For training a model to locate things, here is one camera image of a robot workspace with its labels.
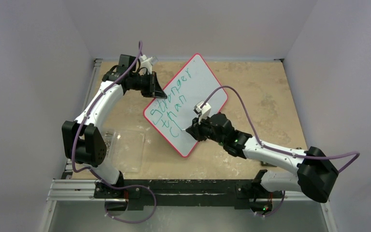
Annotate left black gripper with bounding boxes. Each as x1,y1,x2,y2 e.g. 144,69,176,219
130,71,166,99

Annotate red-framed whiteboard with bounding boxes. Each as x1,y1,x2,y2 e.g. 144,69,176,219
143,53,228,157

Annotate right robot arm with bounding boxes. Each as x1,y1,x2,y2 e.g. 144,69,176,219
185,113,339,203

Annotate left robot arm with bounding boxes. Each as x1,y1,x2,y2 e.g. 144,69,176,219
61,54,167,198

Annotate clear plastic screw box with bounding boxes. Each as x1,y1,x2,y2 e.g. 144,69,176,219
102,129,145,173

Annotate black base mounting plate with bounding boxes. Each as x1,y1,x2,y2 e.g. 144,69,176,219
94,179,283,211

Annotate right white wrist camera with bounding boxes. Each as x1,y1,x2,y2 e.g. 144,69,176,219
194,101,211,124

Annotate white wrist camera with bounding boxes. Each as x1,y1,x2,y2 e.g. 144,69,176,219
194,101,211,124
138,55,158,75

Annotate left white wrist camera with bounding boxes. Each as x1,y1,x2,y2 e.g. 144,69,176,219
138,55,158,75

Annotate grey metal crank handle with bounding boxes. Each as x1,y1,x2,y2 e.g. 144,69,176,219
261,148,304,170

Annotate aluminium frame rail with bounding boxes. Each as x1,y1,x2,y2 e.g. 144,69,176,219
46,179,312,201

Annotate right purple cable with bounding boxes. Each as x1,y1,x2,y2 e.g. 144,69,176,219
201,86,360,218

